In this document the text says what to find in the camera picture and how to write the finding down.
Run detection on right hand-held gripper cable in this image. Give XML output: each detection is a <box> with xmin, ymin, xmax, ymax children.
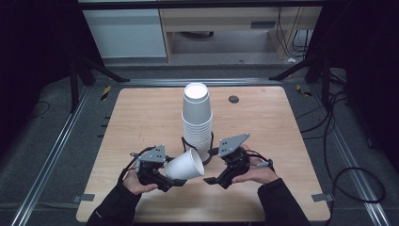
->
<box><xmin>246</xmin><ymin>150</ymin><xmax>275</xmax><ymax>173</ymax></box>

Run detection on black cables under desk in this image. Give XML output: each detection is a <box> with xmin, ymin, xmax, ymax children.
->
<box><xmin>276</xmin><ymin>7</ymin><xmax>314</xmax><ymax>59</ymax></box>

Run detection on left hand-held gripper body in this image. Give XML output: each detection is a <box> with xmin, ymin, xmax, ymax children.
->
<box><xmin>130</xmin><ymin>143</ymin><xmax>168</xmax><ymax>186</ymax></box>

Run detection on yellow black striped tape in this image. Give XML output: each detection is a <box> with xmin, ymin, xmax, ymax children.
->
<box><xmin>295</xmin><ymin>84</ymin><xmax>313</xmax><ymax>98</ymax></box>
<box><xmin>100</xmin><ymin>85</ymin><xmax>112</xmax><ymax>102</ymax></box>

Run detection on grey table bracket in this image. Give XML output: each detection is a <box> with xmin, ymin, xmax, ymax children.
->
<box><xmin>73</xmin><ymin>193</ymin><xmax>96</xmax><ymax>204</ymax></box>
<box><xmin>311</xmin><ymin>193</ymin><xmax>335</xmax><ymax>202</ymax></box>

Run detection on hand-held gripper cable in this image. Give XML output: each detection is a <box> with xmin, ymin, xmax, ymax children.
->
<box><xmin>246</xmin><ymin>150</ymin><xmax>275</xmax><ymax>173</ymax></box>
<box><xmin>118</xmin><ymin>145</ymin><xmax>157</xmax><ymax>184</ymax></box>

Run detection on left hand-held gripper cable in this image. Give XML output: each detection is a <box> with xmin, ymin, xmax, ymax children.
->
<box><xmin>118</xmin><ymin>145</ymin><xmax>157</xmax><ymax>184</ymax></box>

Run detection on aluminium floor rail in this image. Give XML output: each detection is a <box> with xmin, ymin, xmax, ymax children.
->
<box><xmin>309</xmin><ymin>84</ymin><xmax>392</xmax><ymax>226</ymax></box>
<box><xmin>10</xmin><ymin>86</ymin><xmax>90</xmax><ymax>226</ymax></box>

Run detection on thin black floor cable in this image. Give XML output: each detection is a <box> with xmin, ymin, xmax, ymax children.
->
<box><xmin>29</xmin><ymin>101</ymin><xmax>51</xmax><ymax>120</ymax></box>

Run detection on single white paper cup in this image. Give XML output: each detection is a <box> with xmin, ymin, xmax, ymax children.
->
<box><xmin>164</xmin><ymin>148</ymin><xmax>206</xmax><ymax>182</ymax></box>

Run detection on stack of white paper cups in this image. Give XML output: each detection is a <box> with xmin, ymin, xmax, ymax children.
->
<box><xmin>181</xmin><ymin>82</ymin><xmax>214</xmax><ymax>163</ymax></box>

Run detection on black metal stand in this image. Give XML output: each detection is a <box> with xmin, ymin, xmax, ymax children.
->
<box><xmin>69</xmin><ymin>56</ymin><xmax>131</xmax><ymax>114</ymax></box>
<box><xmin>268</xmin><ymin>56</ymin><xmax>333</xmax><ymax>111</ymax></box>

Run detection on white cabinet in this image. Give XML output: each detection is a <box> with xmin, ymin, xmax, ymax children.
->
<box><xmin>82</xmin><ymin>8</ymin><xmax>168</xmax><ymax>59</ymax></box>

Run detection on person's left hand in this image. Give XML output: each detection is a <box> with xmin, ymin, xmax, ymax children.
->
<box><xmin>122</xmin><ymin>169</ymin><xmax>160</xmax><ymax>197</ymax></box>

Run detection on black wire cup holder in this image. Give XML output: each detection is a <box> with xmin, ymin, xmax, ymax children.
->
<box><xmin>181</xmin><ymin>131</ymin><xmax>220</xmax><ymax>167</ymax></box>

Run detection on long black floor cable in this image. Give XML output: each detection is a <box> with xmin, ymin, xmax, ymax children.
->
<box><xmin>295</xmin><ymin>90</ymin><xmax>387</xmax><ymax>226</ymax></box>

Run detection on person's right hand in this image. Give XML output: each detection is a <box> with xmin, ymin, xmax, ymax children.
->
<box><xmin>231</xmin><ymin>144</ymin><xmax>280</xmax><ymax>186</ymax></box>

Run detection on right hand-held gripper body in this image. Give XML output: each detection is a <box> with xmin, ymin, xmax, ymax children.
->
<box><xmin>217</xmin><ymin>132</ymin><xmax>251</xmax><ymax>184</ymax></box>

